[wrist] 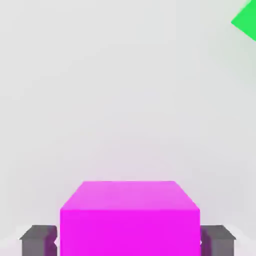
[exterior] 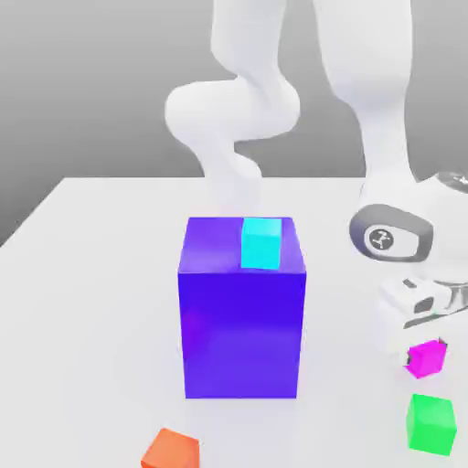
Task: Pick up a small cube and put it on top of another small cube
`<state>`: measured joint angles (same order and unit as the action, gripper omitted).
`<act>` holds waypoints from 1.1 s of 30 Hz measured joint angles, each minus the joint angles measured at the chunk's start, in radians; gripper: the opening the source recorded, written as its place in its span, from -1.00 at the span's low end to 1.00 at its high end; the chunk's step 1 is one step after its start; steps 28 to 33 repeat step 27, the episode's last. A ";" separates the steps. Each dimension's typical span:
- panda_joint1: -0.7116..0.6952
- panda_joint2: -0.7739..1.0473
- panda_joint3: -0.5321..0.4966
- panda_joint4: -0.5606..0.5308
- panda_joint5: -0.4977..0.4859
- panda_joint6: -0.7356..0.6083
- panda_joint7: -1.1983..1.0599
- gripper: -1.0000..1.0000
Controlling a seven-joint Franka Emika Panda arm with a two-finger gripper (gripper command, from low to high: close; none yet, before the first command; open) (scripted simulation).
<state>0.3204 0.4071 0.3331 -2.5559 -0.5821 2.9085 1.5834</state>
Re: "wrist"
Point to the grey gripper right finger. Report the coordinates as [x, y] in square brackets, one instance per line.
[220, 242]

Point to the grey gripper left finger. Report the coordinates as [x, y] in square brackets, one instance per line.
[34, 242]

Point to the small magenta cube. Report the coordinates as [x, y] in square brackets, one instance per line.
[130, 230]

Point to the small green cube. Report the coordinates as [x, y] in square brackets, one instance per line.
[247, 22]

